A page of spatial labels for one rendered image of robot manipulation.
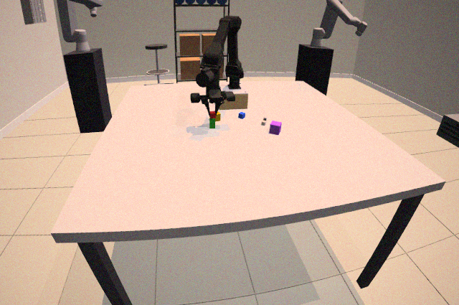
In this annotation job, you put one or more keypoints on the purple cube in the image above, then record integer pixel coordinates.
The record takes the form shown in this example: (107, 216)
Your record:
(275, 127)

